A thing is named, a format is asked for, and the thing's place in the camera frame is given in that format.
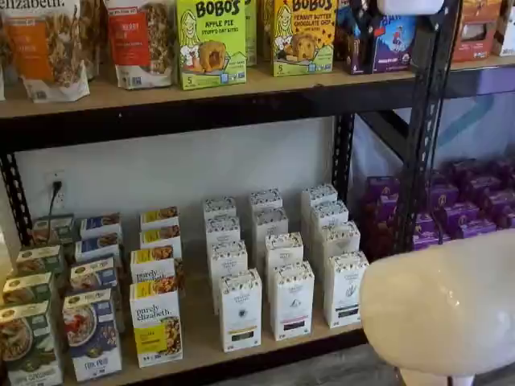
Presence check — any green oatmeal box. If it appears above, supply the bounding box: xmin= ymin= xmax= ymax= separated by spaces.
xmin=31 ymin=214 xmax=76 ymax=247
xmin=2 ymin=272 xmax=57 ymax=307
xmin=15 ymin=244 xmax=66 ymax=278
xmin=0 ymin=300 xmax=65 ymax=386

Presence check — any orange snack box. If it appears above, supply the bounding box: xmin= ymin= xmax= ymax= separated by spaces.
xmin=452 ymin=0 xmax=504 ymax=64

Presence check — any yellow Bobo's peanut butter box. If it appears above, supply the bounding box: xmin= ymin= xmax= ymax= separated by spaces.
xmin=262 ymin=0 xmax=336 ymax=77

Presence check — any green Bobo's apple pie box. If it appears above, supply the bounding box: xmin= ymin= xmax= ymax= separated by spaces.
xmin=243 ymin=0 xmax=258 ymax=68
xmin=175 ymin=0 xmax=247 ymax=91

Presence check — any white tea box pink strip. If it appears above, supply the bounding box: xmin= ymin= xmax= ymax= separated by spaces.
xmin=264 ymin=232 xmax=305 ymax=271
xmin=248 ymin=187 xmax=284 ymax=211
xmin=268 ymin=260 xmax=315 ymax=342
xmin=253 ymin=207 xmax=290 ymax=242

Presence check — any white rounded plastic housing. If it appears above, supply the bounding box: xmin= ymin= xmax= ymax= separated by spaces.
xmin=376 ymin=0 xmax=446 ymax=17

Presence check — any white tea box yellow strip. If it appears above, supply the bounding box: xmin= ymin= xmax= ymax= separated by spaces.
xmin=207 ymin=240 xmax=249 ymax=317
xmin=202 ymin=196 xmax=237 ymax=220
xmin=218 ymin=269 xmax=263 ymax=354
xmin=204 ymin=216 xmax=241 ymax=247

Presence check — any black plug with cable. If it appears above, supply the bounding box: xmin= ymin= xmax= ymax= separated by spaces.
xmin=48 ymin=180 xmax=64 ymax=216

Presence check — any blue purple ZBar box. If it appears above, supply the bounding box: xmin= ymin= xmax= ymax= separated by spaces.
xmin=345 ymin=0 xmax=418 ymax=76
xmin=336 ymin=0 xmax=357 ymax=61

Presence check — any white tea box green strip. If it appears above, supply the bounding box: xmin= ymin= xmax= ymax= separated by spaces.
xmin=300 ymin=183 xmax=339 ymax=207
xmin=309 ymin=199 xmax=349 ymax=227
xmin=317 ymin=220 xmax=361 ymax=259
xmin=323 ymin=251 xmax=370 ymax=329

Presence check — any white snack box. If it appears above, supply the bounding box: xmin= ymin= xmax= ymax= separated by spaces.
xmin=492 ymin=0 xmax=515 ymax=57

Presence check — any white yellow granola box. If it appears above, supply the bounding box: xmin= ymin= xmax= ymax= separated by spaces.
xmin=139 ymin=224 xmax=183 ymax=253
xmin=129 ymin=281 xmax=184 ymax=369
xmin=129 ymin=245 xmax=179 ymax=285
xmin=139 ymin=206 xmax=181 ymax=232

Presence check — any black metal shelf rack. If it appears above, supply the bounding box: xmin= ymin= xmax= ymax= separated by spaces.
xmin=356 ymin=0 xmax=515 ymax=250
xmin=0 ymin=0 xmax=459 ymax=386

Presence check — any blue oatmeal box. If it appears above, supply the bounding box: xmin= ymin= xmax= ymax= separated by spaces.
xmin=75 ymin=236 xmax=122 ymax=263
xmin=70 ymin=257 xmax=120 ymax=294
xmin=79 ymin=212 xmax=122 ymax=240
xmin=62 ymin=288 xmax=124 ymax=382

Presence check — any granola bag red label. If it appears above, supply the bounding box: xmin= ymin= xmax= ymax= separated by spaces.
xmin=103 ymin=0 xmax=178 ymax=90

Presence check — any granola bag orange label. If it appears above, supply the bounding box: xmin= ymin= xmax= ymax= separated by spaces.
xmin=78 ymin=0 xmax=106 ymax=81
xmin=0 ymin=0 xmax=90 ymax=104

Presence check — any white wall power outlet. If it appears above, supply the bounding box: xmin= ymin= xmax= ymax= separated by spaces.
xmin=43 ymin=170 xmax=68 ymax=210

